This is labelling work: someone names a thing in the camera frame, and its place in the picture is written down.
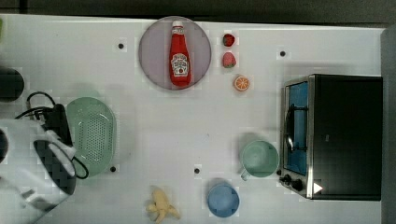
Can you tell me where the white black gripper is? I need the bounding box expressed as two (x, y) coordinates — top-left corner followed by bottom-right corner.
(42, 104), (73, 147)

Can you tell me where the green oval strainer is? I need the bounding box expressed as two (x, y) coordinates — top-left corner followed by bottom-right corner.
(66, 97), (116, 179)

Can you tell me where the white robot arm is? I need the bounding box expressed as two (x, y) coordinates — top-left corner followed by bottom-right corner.
(1, 105), (77, 224)

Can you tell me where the black cylinder cup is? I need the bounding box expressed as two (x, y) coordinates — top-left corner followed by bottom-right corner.
(0, 67), (24, 102)

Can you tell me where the purple round plate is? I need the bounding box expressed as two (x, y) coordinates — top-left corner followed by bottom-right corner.
(138, 16), (211, 91)

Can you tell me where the yellow banana toy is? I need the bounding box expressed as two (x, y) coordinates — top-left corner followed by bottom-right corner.
(146, 189), (181, 224)

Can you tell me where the red ketchup bottle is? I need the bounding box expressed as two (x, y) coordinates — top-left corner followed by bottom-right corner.
(169, 21), (191, 87)

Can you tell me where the pink strawberry toy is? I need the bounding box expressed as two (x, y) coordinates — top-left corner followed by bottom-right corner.
(222, 52), (236, 68)

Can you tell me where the blue bowl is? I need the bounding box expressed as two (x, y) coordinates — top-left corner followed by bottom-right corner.
(207, 182), (240, 218)

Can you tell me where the orange slice toy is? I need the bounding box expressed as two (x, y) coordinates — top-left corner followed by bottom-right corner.
(233, 76), (250, 91)

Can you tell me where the red strawberry toy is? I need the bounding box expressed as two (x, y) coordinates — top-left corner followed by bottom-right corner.
(222, 34), (235, 47)

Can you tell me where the green mug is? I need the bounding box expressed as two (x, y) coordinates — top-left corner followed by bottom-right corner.
(239, 140), (279, 181)

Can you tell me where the toaster oven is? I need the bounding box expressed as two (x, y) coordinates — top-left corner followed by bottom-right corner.
(276, 74), (383, 201)

